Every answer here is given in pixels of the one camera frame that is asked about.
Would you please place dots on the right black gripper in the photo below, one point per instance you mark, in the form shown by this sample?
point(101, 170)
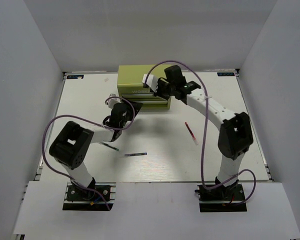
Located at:
point(158, 93)

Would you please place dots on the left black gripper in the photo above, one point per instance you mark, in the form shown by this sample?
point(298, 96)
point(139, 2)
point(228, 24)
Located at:
point(136, 106)

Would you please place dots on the toolbox drawer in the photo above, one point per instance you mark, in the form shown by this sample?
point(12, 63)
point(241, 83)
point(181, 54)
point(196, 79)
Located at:
point(154, 104)
point(138, 96)

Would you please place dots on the purple tip pen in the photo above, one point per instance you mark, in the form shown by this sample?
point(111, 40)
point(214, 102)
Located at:
point(135, 154)

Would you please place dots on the green tip pen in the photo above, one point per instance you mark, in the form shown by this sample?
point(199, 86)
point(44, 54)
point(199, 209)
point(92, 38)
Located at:
point(109, 146)

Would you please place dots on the red pen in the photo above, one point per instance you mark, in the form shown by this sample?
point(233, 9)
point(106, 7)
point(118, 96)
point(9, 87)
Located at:
point(192, 134)

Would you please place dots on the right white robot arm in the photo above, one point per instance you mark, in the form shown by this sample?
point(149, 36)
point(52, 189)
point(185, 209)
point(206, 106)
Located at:
point(235, 131)

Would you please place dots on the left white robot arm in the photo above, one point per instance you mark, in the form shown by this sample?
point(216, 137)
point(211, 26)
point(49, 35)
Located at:
point(72, 143)

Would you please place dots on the green metal drawer toolbox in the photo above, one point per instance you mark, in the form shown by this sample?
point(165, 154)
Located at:
point(129, 81)

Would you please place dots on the right corner blue label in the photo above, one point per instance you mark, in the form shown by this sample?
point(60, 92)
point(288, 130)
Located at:
point(226, 74)

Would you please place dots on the corner blue label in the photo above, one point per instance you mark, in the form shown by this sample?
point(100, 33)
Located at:
point(226, 74)
point(74, 77)

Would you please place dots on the left corner blue label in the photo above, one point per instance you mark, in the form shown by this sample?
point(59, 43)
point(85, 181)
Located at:
point(74, 77)

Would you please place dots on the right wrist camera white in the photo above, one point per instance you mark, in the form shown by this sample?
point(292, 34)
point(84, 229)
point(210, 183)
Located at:
point(150, 82)

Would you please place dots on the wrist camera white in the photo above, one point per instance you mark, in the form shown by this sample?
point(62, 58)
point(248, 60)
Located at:
point(112, 100)
point(150, 82)

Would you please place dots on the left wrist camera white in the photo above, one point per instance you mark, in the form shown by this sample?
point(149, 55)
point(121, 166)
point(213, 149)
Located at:
point(112, 100)

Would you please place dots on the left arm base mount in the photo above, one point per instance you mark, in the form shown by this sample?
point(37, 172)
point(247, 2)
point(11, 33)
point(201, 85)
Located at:
point(74, 199)

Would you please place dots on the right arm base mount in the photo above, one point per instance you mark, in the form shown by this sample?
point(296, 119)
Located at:
point(221, 201)

